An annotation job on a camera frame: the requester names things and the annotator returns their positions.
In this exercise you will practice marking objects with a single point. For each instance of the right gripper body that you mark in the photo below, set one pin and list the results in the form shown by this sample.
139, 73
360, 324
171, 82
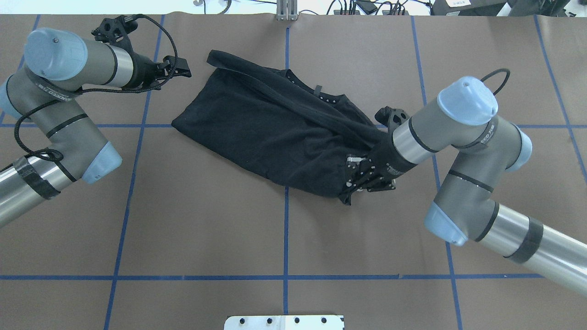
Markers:
393, 160

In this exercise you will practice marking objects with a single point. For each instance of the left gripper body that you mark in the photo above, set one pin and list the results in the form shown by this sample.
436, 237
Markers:
143, 72

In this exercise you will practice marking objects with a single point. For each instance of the black graphic t-shirt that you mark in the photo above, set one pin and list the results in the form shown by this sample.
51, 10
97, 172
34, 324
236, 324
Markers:
269, 122

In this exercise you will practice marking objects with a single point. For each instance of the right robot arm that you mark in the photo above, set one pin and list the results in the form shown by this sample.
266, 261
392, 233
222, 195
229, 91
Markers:
464, 115

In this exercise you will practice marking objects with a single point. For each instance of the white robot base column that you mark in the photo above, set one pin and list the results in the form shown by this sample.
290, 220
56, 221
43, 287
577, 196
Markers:
286, 322

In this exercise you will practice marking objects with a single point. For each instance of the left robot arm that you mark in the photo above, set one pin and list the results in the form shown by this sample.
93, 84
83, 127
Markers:
62, 144

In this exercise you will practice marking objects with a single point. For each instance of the black power adapter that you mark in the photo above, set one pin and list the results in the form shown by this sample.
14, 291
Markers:
367, 6

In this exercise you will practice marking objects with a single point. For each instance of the aluminium frame post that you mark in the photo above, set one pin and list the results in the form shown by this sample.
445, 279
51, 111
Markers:
287, 10

